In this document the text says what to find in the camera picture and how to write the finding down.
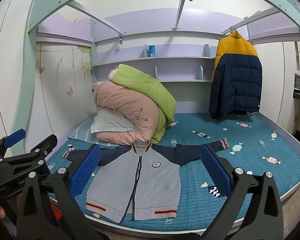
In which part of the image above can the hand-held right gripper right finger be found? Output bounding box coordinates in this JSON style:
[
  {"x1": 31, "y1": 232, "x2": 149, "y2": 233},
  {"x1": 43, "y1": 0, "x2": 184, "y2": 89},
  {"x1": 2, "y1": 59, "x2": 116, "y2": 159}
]
[{"x1": 197, "y1": 144, "x2": 285, "y2": 240}]

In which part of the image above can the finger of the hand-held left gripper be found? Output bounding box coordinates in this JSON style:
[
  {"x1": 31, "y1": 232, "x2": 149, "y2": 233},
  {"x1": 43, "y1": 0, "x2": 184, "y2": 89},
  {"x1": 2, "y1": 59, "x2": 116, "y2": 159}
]
[
  {"x1": 0, "y1": 134, "x2": 58, "y2": 174},
  {"x1": 0, "y1": 128, "x2": 27, "y2": 159}
]

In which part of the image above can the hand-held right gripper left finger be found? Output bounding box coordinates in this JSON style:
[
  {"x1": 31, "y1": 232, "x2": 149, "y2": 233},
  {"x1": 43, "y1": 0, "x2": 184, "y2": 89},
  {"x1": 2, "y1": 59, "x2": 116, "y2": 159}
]
[{"x1": 16, "y1": 144, "x2": 104, "y2": 240}]

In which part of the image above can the grey and navy zip jacket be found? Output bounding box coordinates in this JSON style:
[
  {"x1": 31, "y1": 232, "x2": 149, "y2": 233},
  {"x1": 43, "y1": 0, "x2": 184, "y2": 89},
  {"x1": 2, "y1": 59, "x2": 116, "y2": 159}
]
[{"x1": 62, "y1": 140, "x2": 230, "y2": 224}]

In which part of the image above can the metal clothes hanger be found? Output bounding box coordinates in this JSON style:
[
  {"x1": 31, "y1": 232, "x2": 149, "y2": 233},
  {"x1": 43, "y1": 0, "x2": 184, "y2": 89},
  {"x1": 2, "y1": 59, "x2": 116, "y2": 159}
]
[{"x1": 215, "y1": 26, "x2": 238, "y2": 41}]

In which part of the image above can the blue striped pillow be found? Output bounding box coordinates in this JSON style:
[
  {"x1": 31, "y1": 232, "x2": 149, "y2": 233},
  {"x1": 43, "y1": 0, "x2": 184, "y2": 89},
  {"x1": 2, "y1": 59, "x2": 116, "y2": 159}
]
[{"x1": 67, "y1": 112, "x2": 118, "y2": 147}]

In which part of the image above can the teal quilted bed mat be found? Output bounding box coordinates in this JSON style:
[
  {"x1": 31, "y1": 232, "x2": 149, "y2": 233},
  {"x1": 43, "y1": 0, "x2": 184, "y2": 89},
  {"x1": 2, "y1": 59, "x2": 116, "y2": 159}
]
[{"x1": 45, "y1": 111, "x2": 300, "y2": 233}]

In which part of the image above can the white pillow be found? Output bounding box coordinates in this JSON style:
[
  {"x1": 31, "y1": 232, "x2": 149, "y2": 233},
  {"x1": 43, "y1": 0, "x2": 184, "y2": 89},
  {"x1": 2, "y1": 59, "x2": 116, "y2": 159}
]
[{"x1": 91, "y1": 107, "x2": 138, "y2": 134}]

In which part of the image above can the white wardrobe with decals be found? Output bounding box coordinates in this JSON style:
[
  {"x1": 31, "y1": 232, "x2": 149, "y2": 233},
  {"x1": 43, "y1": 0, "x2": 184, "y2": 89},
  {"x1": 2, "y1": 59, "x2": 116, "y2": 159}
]
[{"x1": 32, "y1": 41, "x2": 94, "y2": 155}]

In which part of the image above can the pink duvet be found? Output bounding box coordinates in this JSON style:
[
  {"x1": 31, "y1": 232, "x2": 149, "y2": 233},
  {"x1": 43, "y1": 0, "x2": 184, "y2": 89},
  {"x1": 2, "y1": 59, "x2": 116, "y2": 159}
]
[{"x1": 93, "y1": 81, "x2": 165, "y2": 147}]

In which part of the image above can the yellow and navy puffer jacket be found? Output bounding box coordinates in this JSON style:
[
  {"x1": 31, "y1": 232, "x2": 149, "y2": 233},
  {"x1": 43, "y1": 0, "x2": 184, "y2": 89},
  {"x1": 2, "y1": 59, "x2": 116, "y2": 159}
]
[{"x1": 209, "y1": 30, "x2": 263, "y2": 120}]

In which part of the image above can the white folded cloth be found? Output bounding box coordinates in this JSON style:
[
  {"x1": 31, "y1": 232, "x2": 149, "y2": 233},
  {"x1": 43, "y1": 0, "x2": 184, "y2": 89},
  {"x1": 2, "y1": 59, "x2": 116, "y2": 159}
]
[{"x1": 107, "y1": 67, "x2": 120, "y2": 81}]

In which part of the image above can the green duvet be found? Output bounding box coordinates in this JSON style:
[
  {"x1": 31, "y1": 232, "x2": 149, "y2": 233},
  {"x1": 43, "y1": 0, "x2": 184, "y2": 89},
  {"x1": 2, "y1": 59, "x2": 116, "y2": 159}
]
[{"x1": 112, "y1": 64, "x2": 177, "y2": 144}]

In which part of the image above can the white cabinet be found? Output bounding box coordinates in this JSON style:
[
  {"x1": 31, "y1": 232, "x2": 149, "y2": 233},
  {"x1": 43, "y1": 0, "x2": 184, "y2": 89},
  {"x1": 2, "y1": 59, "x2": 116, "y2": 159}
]
[{"x1": 277, "y1": 40, "x2": 300, "y2": 142}]

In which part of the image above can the lilac wall shelf unit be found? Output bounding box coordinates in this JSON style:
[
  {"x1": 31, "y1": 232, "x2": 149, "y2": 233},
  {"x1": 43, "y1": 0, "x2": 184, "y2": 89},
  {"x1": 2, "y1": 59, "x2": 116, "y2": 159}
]
[{"x1": 91, "y1": 17, "x2": 225, "y2": 103}]

